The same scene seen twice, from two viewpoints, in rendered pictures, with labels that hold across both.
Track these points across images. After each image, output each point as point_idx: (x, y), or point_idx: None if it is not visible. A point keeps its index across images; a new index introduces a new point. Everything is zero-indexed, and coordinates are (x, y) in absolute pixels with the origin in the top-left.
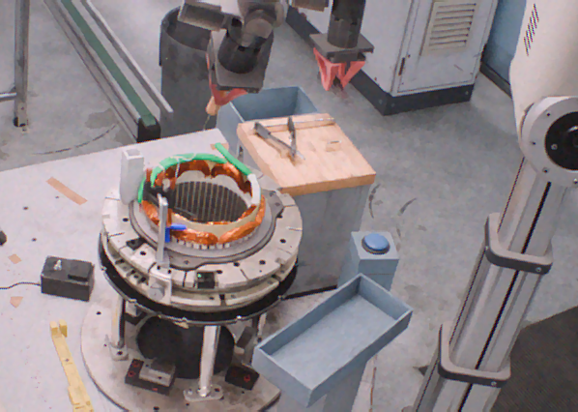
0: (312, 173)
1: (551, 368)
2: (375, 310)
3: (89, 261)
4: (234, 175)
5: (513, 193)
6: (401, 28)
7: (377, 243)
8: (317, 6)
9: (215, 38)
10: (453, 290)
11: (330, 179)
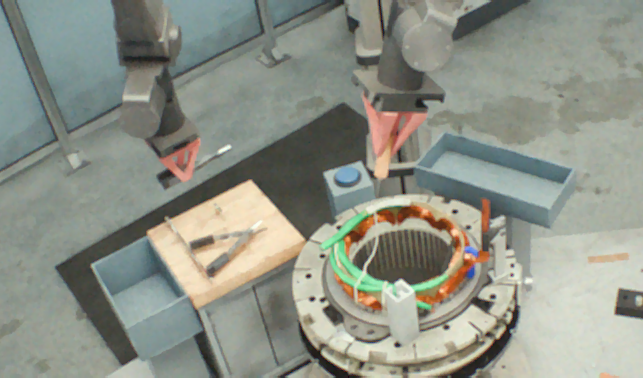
0: (269, 222)
1: None
2: (435, 168)
3: None
4: (354, 237)
5: (387, 5)
6: None
7: (351, 172)
8: (164, 105)
9: (384, 90)
10: (36, 375)
11: (275, 208)
